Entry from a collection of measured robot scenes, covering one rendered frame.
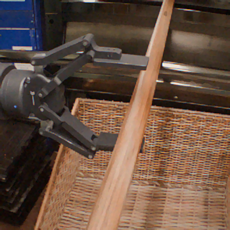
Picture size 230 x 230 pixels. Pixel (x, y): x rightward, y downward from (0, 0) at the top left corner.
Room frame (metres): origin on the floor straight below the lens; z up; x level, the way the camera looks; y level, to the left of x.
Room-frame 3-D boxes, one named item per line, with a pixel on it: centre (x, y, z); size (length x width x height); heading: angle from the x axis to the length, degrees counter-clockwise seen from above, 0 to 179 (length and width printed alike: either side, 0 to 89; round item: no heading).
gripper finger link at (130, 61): (0.43, -0.01, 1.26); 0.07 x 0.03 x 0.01; 78
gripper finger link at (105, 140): (0.43, -0.01, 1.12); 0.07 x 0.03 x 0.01; 78
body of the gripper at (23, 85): (0.46, 0.12, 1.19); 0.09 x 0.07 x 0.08; 78
